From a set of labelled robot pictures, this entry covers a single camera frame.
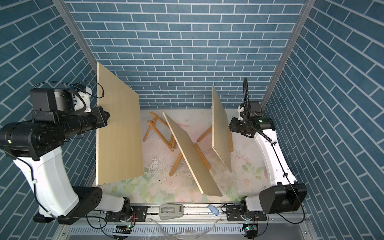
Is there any blue white object on rail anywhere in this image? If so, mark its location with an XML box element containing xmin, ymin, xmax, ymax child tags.
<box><xmin>208</xmin><ymin>204</ymin><xmax>220</xmax><ymax>216</ymax></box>

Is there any aluminium corner post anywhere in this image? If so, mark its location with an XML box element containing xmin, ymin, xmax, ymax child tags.
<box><xmin>52</xmin><ymin>0</ymin><xmax>97</xmax><ymax>72</ymax></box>
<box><xmin>261</xmin><ymin>0</ymin><xmax>316</xmax><ymax>110</ymax></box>

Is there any plywood board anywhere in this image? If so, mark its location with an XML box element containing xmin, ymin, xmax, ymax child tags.
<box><xmin>96</xmin><ymin>63</ymin><xmax>144</xmax><ymax>186</ymax></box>
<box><xmin>163</xmin><ymin>112</ymin><xmax>223</xmax><ymax>197</ymax></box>
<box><xmin>212</xmin><ymin>87</ymin><xmax>232</xmax><ymax>172</ymax></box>

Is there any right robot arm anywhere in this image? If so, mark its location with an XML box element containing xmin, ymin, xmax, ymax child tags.
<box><xmin>229</xmin><ymin>117</ymin><xmax>308</xmax><ymax>214</ymax></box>

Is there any left aluminium corner post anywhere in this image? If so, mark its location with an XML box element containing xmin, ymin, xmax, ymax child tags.
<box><xmin>52</xmin><ymin>0</ymin><xmax>97</xmax><ymax>72</ymax></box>

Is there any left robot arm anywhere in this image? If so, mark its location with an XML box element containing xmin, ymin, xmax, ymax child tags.
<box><xmin>1</xmin><ymin>107</ymin><xmax>133</xmax><ymax>225</ymax></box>

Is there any clear plastic sheet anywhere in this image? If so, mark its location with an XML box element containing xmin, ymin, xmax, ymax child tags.
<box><xmin>150</xmin><ymin>218</ymin><xmax>223</xmax><ymax>240</ymax></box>

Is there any aluminium front rail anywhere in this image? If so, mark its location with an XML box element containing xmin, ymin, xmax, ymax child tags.
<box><xmin>53</xmin><ymin>203</ymin><xmax>317</xmax><ymax>240</ymax></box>

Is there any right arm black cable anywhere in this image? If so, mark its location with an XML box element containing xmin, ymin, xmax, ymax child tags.
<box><xmin>242</xmin><ymin>77</ymin><xmax>306</xmax><ymax>225</ymax></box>

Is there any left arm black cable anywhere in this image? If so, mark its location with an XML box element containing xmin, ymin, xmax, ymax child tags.
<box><xmin>5</xmin><ymin>149</ymin><xmax>58</xmax><ymax>220</ymax></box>

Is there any right aluminium corner post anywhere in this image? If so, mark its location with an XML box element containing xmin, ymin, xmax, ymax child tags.
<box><xmin>261</xmin><ymin>0</ymin><xmax>316</xmax><ymax>110</ymax></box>

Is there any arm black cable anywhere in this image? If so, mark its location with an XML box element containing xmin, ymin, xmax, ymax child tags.
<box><xmin>5</xmin><ymin>149</ymin><xmax>58</xmax><ymax>220</ymax></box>
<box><xmin>242</xmin><ymin>77</ymin><xmax>306</xmax><ymax>225</ymax></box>

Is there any right green circuit board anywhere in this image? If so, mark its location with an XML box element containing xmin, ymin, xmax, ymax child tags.
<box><xmin>243</xmin><ymin>224</ymin><xmax>259</xmax><ymax>240</ymax></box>

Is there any wooden easel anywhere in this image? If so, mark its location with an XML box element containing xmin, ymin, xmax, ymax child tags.
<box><xmin>169</xmin><ymin>143</ymin><xmax>211</xmax><ymax>177</ymax></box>
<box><xmin>143</xmin><ymin>112</ymin><xmax>176</xmax><ymax>152</ymax></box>
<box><xmin>196</xmin><ymin>125</ymin><xmax>235</xmax><ymax>153</ymax></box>

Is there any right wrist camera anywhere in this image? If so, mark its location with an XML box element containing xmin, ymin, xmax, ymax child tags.
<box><xmin>238</xmin><ymin>101</ymin><xmax>263</xmax><ymax>121</ymax></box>

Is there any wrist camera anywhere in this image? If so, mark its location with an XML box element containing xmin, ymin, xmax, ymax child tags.
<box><xmin>238</xmin><ymin>101</ymin><xmax>263</xmax><ymax>121</ymax></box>
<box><xmin>30</xmin><ymin>88</ymin><xmax>91</xmax><ymax>124</ymax></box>

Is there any grey remote on rail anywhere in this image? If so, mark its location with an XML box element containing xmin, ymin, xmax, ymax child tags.
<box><xmin>158</xmin><ymin>204</ymin><xmax>184</xmax><ymax>220</ymax></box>

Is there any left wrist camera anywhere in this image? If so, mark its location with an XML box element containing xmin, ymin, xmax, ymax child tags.
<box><xmin>30</xmin><ymin>88</ymin><xmax>91</xmax><ymax>124</ymax></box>

